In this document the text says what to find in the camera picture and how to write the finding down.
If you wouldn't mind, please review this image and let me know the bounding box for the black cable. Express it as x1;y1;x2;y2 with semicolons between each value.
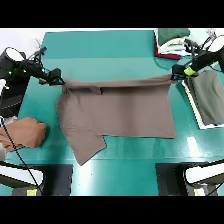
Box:
0;117;45;196

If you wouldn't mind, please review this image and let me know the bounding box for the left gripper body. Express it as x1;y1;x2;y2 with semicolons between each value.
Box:
46;67;67;86

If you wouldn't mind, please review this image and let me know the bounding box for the green garment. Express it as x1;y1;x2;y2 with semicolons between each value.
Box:
157;28;192;46

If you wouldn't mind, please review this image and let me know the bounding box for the red garment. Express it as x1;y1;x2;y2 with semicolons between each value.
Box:
153;29;183;61

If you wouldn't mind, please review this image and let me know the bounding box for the orange-brown garment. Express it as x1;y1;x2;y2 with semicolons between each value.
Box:
0;116;49;153

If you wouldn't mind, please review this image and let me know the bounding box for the brown T-shirt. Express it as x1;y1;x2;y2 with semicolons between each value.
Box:
55;73;178;167

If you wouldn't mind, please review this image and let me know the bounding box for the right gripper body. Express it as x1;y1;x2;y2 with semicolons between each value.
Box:
170;64;188;81

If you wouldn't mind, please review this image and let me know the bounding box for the grey garment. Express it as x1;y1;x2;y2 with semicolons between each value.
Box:
190;69;224;127

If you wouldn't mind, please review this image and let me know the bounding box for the white folded garment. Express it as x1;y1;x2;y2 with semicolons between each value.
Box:
157;36;194;57

